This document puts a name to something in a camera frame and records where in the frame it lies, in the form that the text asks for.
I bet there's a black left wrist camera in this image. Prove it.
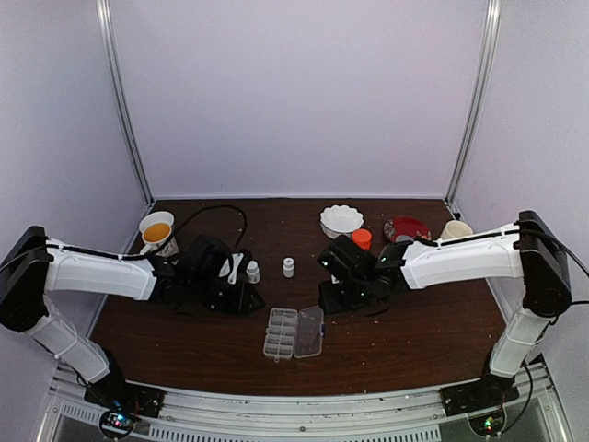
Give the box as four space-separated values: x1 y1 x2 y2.
226 249 252 285

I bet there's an aluminium frame post left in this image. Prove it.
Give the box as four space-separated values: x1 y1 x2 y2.
96 0 155 206

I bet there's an aluminium frame post right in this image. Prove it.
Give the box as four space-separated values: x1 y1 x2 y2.
445 0 502 213

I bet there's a small white pill bottle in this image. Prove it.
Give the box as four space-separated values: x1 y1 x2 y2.
283 257 295 278

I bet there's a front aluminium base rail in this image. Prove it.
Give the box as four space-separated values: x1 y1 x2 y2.
36 354 567 442

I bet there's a red floral saucer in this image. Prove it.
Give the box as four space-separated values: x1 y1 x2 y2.
383 216 432 243

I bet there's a black camera cable left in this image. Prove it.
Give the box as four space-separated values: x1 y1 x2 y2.
169 204 248 245

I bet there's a cream ribbed ceramic mug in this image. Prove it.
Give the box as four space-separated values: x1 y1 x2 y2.
439 220 473 240

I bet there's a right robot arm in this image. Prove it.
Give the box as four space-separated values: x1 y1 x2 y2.
317 211 572 407

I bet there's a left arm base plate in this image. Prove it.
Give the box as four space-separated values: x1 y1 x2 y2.
84 379 165 418

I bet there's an orange pill bottle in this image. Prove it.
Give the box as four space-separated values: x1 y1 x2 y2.
352 228 373 250

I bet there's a white fluted ceramic bowl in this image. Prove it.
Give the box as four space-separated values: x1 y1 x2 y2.
319 204 364 239

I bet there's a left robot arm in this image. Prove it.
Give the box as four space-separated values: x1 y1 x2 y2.
1 226 265 409

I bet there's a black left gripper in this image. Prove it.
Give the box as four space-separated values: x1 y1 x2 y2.
189 273 266 316

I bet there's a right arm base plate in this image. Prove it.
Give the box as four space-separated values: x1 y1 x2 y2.
440 379 520 417

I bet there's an aluminium frame post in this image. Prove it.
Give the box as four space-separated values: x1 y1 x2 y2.
96 0 155 206
445 0 502 213

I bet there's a clear plastic pill organizer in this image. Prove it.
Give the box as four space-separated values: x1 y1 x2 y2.
262 306 325 363

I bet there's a floral mug yellow inside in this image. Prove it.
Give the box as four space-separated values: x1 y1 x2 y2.
139 211 179 257

